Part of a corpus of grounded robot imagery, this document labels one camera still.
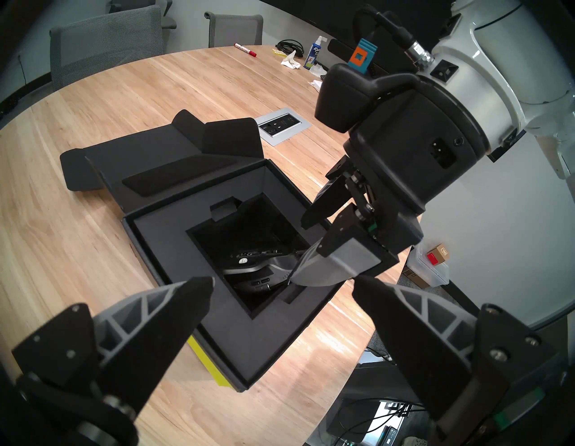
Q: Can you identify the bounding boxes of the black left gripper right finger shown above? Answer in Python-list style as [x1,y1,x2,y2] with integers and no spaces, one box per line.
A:
[352,275,562,446]

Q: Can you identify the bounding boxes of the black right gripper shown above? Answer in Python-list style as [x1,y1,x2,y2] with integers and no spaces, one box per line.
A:
[287,76,489,288]

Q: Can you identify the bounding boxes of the silver table power outlet panel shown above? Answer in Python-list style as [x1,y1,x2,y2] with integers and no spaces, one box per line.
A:
[258,108,312,147]

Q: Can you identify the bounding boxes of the small brown cardboard box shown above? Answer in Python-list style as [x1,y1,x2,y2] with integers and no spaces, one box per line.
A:
[427,244,451,267]

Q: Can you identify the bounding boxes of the whiteboard cleaner spray bottle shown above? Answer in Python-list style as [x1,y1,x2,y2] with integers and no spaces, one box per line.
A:
[303,36,325,71]

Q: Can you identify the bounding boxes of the clear plastic storage bin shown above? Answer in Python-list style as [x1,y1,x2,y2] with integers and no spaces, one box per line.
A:
[407,245,451,289]

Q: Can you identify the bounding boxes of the tangled black cables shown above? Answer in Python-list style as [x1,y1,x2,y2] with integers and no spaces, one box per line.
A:
[339,398,429,446]

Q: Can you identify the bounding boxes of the black cardboard box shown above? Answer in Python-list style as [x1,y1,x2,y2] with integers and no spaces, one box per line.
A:
[60,109,360,392]

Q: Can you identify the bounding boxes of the black wired computer mouse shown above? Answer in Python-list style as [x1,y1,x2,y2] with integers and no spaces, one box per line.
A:
[222,245,311,296]

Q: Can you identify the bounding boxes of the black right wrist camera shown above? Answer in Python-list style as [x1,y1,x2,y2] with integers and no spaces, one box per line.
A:
[314,38,421,134]

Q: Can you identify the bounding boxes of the coiled black cable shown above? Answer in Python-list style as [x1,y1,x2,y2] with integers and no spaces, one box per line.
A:
[276,40,307,57]

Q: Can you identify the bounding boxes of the grey office chair with armrests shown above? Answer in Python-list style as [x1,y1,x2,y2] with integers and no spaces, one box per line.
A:
[110,0,178,30]

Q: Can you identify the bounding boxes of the lime green sticky note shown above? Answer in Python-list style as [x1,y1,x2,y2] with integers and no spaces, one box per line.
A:
[186,335,234,388]

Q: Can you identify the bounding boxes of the grey ribbed mesh chair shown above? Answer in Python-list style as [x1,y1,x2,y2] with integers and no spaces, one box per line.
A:
[49,5,165,90]

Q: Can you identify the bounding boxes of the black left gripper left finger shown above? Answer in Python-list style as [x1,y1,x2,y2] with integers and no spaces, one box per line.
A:
[9,276,215,419]

